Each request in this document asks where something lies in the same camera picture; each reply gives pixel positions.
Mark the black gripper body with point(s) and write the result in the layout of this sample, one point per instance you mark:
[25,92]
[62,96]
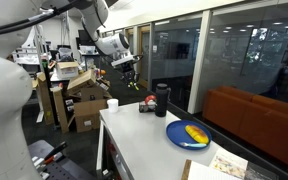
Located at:
[128,71]

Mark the yellow marker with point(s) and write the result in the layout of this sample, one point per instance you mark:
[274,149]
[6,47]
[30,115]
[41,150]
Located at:
[136,88]

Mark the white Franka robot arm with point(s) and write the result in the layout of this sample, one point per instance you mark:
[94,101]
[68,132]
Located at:
[4,100]

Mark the white cup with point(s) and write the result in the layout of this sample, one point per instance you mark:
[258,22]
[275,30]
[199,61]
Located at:
[112,105]

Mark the red ball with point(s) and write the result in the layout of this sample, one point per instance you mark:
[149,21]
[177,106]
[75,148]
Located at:
[150,99]

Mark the small dark box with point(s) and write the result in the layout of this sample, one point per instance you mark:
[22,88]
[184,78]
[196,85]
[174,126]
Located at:
[145,107]

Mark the black bottle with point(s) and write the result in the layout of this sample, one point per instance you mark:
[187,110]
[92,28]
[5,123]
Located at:
[161,100]

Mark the low cardboard box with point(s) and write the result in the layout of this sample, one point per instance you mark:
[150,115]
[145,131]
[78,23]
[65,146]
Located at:
[95,94]

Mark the tilted cardboard box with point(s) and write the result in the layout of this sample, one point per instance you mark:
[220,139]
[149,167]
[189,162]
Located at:
[80,81]

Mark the large cardboard box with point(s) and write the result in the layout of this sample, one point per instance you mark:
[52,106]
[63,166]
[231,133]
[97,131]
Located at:
[87,116]

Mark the black monitor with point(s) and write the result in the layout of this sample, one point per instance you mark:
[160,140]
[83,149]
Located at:
[85,37]

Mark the white topped cardboard box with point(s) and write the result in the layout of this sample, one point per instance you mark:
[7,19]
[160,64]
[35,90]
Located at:
[66,70]

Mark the blue plate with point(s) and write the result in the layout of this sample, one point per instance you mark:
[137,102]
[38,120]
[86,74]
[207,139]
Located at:
[177,133]

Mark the leaning cardboard plank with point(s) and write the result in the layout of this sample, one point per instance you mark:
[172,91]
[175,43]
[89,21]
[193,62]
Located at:
[60,110]

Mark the black pole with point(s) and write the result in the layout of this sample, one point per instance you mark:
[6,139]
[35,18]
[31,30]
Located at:
[52,100]

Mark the tall cardboard sheet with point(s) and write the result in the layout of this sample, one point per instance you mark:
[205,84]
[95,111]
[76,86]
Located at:
[44,100]

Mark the black orange clamp tool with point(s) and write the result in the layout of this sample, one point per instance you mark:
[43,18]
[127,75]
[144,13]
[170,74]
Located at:
[55,150]

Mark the black perforated board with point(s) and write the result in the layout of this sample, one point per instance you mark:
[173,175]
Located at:
[64,170]

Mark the white notebook with brown edge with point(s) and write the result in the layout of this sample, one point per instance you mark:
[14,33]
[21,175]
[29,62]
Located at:
[204,173]

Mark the orange sofa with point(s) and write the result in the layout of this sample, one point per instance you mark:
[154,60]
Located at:
[250,123]

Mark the colourful printed booklet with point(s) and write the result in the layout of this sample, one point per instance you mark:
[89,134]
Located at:
[229,163]

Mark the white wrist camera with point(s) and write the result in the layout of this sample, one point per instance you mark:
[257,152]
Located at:
[122,60]

